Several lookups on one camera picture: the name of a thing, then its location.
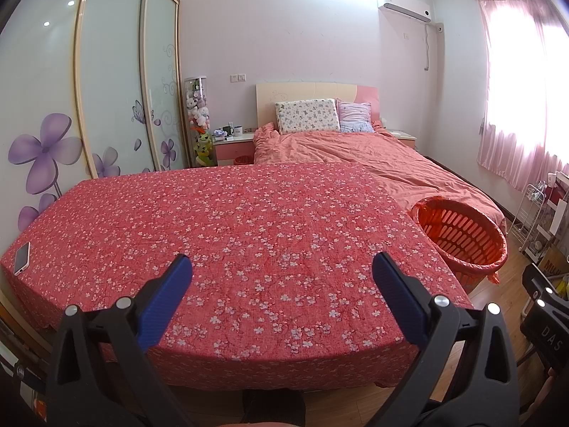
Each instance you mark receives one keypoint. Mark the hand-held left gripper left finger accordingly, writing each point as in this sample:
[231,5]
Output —
[169,298]

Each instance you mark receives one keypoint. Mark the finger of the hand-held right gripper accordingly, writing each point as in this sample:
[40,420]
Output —
[544,291]

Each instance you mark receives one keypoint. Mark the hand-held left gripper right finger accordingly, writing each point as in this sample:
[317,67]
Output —
[400,293]

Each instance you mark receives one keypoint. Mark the brown cardboard box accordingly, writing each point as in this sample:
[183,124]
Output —
[555,262]

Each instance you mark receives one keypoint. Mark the red floral tablecloth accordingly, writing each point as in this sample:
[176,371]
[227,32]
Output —
[266,240]

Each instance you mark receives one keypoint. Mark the bed with pink duvet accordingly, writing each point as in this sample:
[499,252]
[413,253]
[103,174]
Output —
[378,164]

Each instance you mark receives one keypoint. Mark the white smartphone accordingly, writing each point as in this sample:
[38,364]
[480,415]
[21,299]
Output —
[22,258]

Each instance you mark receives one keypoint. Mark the pink white nightstand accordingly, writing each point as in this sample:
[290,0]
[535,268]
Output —
[402,138]
[233,146]

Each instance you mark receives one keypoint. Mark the small red wastebasket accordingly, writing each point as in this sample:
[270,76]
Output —
[243,159]

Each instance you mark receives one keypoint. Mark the dark green mug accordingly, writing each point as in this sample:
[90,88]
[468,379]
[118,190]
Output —
[227,131]

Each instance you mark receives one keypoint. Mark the clear tube of plush toys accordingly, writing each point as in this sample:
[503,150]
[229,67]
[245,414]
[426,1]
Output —
[198,120]

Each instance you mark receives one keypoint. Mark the white mug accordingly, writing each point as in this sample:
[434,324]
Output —
[238,131]

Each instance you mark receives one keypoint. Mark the pink striped pillow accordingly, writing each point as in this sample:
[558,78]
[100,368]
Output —
[355,115]

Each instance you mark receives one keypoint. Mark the pink curtain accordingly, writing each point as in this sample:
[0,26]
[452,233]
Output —
[511,98]

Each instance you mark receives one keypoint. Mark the white floral pillow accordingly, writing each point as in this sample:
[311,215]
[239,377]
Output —
[306,115]

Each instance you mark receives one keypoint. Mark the beige pink bed headboard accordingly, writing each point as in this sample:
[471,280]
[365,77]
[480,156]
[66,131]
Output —
[302,91]

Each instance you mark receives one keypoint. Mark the flower print sliding wardrobe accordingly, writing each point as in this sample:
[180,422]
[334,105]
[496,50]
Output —
[111,75]

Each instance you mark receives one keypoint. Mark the white air conditioner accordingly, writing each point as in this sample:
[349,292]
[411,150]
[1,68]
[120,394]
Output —
[404,4]

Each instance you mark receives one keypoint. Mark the white wall socket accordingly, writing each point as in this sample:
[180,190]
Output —
[238,78]

